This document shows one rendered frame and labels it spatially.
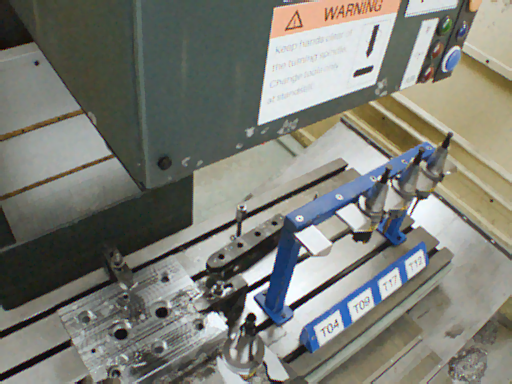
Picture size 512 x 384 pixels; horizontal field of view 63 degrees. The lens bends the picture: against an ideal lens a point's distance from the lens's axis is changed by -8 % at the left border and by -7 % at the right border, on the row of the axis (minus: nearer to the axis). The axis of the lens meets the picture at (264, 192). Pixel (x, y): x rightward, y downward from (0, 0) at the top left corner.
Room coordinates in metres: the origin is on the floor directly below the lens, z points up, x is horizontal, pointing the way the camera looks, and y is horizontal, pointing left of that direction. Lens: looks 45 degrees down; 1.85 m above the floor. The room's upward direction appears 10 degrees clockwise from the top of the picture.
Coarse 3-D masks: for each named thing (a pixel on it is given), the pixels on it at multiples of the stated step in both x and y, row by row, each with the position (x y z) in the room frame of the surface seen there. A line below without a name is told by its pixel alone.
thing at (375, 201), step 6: (378, 180) 0.66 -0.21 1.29; (372, 186) 0.66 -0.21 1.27; (378, 186) 0.65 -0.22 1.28; (384, 186) 0.65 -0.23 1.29; (372, 192) 0.65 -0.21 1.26; (378, 192) 0.65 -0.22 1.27; (384, 192) 0.65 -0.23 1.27; (366, 198) 0.66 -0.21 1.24; (372, 198) 0.65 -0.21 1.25; (378, 198) 0.64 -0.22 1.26; (384, 198) 0.65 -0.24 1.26; (366, 204) 0.65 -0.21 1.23; (372, 204) 0.64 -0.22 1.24; (378, 204) 0.64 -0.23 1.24; (384, 204) 0.65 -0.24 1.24; (372, 210) 0.64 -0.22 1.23; (378, 210) 0.64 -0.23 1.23
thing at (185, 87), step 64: (64, 0) 0.32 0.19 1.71; (128, 0) 0.24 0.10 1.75; (192, 0) 0.27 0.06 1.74; (256, 0) 0.30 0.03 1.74; (320, 0) 0.35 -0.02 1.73; (64, 64) 0.35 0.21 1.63; (128, 64) 0.24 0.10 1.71; (192, 64) 0.27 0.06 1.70; (256, 64) 0.31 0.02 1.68; (384, 64) 0.43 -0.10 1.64; (128, 128) 0.24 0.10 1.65; (192, 128) 0.27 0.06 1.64; (256, 128) 0.31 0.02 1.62
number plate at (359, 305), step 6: (366, 294) 0.63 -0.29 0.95; (354, 300) 0.60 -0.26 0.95; (360, 300) 0.61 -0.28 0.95; (366, 300) 0.62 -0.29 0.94; (372, 300) 0.63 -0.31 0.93; (348, 306) 0.59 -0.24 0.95; (354, 306) 0.59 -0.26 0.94; (360, 306) 0.60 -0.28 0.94; (366, 306) 0.61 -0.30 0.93; (372, 306) 0.62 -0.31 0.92; (354, 312) 0.58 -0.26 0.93; (360, 312) 0.59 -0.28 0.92; (354, 318) 0.57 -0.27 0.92
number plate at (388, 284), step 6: (396, 270) 0.71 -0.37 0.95; (390, 276) 0.69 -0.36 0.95; (396, 276) 0.70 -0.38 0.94; (378, 282) 0.67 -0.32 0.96; (384, 282) 0.67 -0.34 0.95; (390, 282) 0.68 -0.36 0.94; (396, 282) 0.69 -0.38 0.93; (384, 288) 0.66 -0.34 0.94; (390, 288) 0.67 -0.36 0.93; (396, 288) 0.68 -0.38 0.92; (384, 294) 0.65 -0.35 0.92
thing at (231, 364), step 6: (228, 342) 0.31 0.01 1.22; (258, 342) 0.32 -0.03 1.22; (228, 348) 0.30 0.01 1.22; (264, 348) 0.31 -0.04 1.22; (228, 354) 0.29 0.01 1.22; (258, 354) 0.30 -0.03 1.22; (228, 360) 0.28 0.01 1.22; (234, 360) 0.28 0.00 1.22; (258, 360) 0.29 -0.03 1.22; (228, 366) 0.28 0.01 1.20; (234, 366) 0.28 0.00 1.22; (240, 366) 0.28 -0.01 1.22; (246, 366) 0.28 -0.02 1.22; (252, 366) 0.29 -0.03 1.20; (258, 366) 0.29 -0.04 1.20; (234, 372) 0.27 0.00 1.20; (240, 372) 0.28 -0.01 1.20; (246, 372) 0.28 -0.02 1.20
